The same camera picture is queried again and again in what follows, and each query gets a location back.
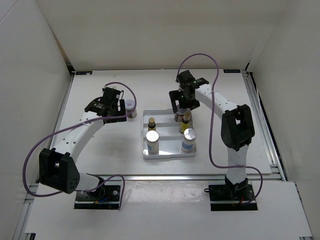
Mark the yellow small bottle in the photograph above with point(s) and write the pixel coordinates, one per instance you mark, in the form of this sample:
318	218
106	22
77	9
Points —
151	124
184	122

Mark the right blue corner label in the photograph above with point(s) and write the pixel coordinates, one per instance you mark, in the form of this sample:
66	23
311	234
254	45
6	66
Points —
232	71

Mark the brown spice jar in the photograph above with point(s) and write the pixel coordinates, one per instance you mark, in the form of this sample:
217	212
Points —
178	116
130	108

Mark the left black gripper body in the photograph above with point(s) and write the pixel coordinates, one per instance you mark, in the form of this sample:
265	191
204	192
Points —
116	113

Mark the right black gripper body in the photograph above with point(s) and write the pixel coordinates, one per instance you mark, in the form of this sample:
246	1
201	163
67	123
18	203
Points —
187	102

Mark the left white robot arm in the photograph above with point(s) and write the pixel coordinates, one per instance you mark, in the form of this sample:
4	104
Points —
57	166

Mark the aluminium front rail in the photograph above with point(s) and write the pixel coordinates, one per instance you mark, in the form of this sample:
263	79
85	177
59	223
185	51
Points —
201	177

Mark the white silver-cap bottle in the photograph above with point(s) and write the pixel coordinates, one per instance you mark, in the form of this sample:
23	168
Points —
152	141
189	139

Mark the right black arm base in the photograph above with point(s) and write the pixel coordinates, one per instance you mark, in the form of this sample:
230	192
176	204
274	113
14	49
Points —
228	197

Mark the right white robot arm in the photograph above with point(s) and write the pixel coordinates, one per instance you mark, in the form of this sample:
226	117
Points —
237	128

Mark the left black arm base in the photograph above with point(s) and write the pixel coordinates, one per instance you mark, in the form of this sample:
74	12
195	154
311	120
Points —
108	196

